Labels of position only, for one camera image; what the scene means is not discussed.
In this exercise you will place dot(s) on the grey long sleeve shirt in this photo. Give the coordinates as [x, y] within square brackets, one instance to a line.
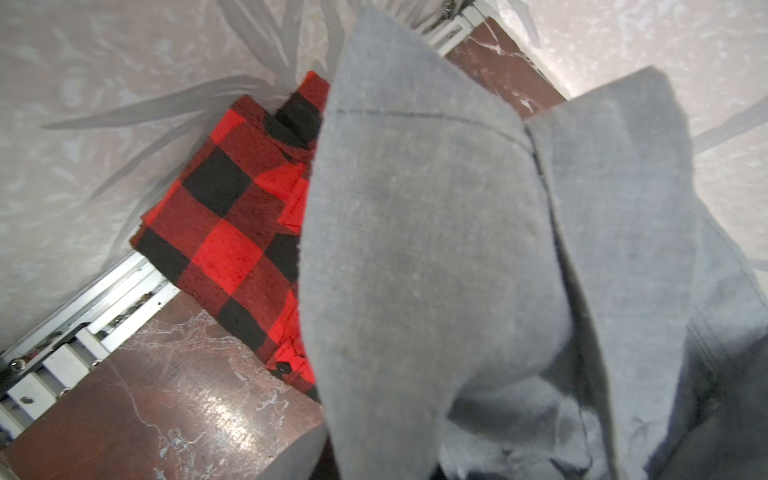
[498, 298]

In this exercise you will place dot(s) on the red black plaid folded shirt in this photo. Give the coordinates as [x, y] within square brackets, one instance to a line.
[227, 231]

